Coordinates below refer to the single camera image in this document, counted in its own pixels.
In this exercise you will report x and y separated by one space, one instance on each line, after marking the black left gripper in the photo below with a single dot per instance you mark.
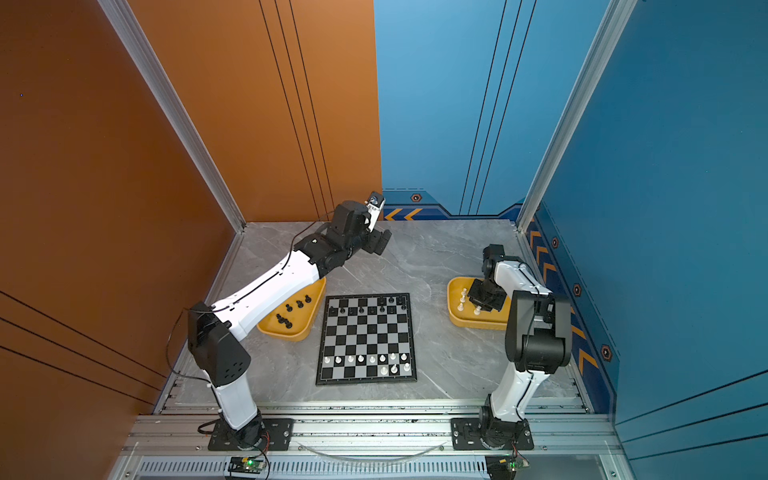
374 237

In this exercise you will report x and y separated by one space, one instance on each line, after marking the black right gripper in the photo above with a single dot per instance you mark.
474 297

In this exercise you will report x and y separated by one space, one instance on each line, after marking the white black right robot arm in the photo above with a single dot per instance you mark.
538 341

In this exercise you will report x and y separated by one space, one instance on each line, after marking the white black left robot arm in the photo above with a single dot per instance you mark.
215 331

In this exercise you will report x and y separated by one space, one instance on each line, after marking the black white chess board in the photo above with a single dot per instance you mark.
371 340

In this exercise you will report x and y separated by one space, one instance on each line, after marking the right green circuit board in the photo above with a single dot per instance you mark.
505 467

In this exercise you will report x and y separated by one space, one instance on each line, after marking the green circuit board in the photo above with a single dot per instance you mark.
505 467
248 467

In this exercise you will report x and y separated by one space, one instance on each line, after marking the left green circuit board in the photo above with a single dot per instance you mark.
248 467

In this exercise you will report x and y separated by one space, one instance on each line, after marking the yellow right plastic tray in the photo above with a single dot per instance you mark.
465 314

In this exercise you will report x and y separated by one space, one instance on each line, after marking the yellow plastic tray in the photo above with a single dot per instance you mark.
301 318
465 314

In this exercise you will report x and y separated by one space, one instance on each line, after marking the yellow left plastic tray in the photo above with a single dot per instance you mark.
301 318

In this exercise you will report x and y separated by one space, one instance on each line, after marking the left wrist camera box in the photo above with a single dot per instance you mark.
374 206

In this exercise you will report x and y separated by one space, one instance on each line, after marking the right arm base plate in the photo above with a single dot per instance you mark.
469 433

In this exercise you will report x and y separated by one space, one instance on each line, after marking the aluminium front rail frame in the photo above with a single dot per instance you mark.
399 439

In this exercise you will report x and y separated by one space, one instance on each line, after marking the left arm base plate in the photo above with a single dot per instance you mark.
273 434

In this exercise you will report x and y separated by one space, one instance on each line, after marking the aluminium corner post right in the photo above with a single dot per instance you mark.
608 34

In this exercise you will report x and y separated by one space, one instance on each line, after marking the aluminium corner post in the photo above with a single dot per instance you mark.
127 27
608 34

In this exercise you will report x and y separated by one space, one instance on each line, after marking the aluminium corner post left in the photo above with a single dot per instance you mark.
127 27

